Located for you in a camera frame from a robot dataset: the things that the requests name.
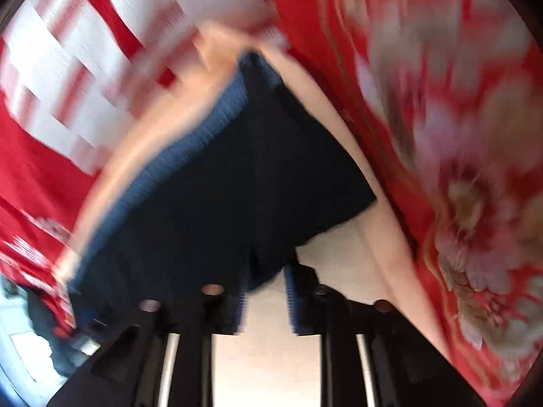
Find black pants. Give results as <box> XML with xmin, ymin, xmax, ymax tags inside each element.
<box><xmin>69</xmin><ymin>53</ymin><xmax>375</xmax><ymax>311</ymax></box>

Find cream seat cushion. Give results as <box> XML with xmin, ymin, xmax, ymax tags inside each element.
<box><xmin>56</xmin><ymin>21</ymin><xmax>448</xmax><ymax>406</ymax></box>

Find red blanket, white characters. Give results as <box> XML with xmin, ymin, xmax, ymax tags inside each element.
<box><xmin>1</xmin><ymin>0</ymin><xmax>281</xmax><ymax>337</ymax></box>

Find red embroidered pillow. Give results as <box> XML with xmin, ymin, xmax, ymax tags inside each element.
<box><xmin>276</xmin><ymin>0</ymin><xmax>542</xmax><ymax>406</ymax></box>

